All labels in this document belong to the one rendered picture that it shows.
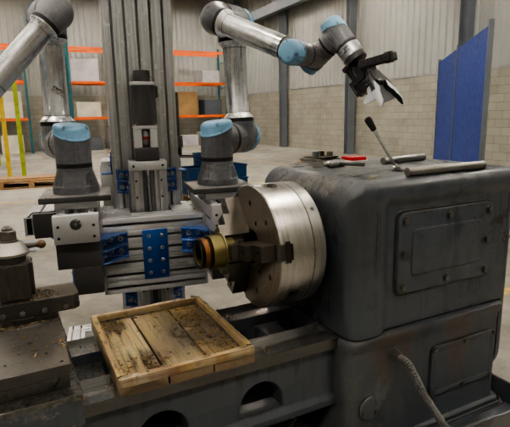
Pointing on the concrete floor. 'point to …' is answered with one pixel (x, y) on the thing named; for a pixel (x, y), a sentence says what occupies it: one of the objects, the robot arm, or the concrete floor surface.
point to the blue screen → (463, 99)
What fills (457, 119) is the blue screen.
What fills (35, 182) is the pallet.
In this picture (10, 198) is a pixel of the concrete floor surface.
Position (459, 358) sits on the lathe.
